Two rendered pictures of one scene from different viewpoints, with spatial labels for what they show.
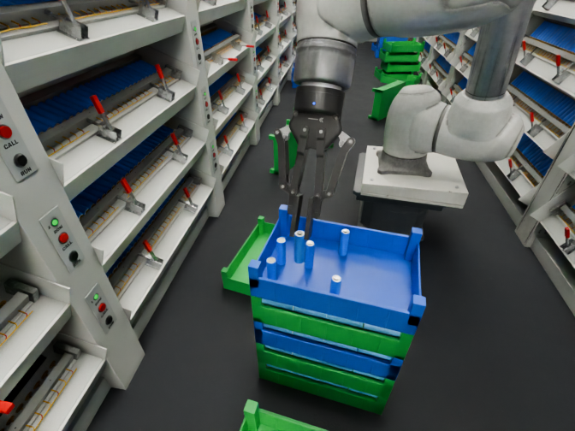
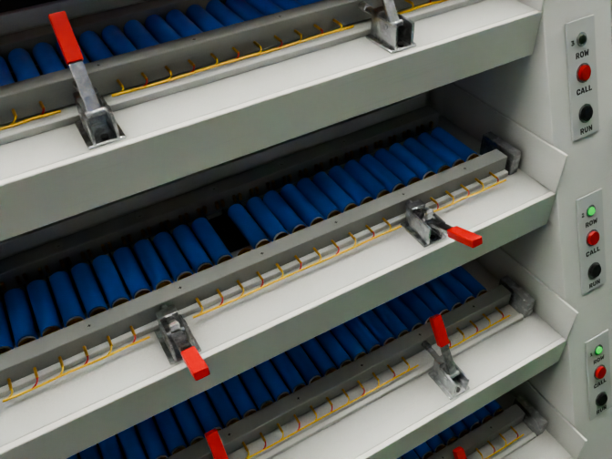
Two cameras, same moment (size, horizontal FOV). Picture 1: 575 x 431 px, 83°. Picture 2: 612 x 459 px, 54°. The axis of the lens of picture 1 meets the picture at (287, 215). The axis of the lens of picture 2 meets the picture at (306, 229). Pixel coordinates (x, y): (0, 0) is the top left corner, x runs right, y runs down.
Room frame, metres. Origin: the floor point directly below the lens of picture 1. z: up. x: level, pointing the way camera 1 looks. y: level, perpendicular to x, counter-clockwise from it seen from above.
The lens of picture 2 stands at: (1.22, -0.19, 0.79)
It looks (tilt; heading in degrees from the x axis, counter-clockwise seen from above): 22 degrees down; 59
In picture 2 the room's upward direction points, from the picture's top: 14 degrees counter-clockwise
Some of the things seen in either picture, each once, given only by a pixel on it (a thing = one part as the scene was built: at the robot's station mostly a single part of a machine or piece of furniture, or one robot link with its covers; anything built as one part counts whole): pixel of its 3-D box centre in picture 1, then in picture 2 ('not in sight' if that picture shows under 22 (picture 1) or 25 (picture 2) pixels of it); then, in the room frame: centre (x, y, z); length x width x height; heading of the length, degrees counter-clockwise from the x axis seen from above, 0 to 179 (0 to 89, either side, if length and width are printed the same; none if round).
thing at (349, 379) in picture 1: (328, 331); not in sight; (0.46, -0.10, 0.12); 0.30 x 0.20 x 0.08; 73
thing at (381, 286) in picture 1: (338, 261); not in sight; (0.46, -0.10, 0.36); 0.30 x 0.20 x 0.08; 73
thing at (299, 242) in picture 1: (299, 246); not in sight; (0.41, -0.02, 0.44); 0.02 x 0.02 x 0.06
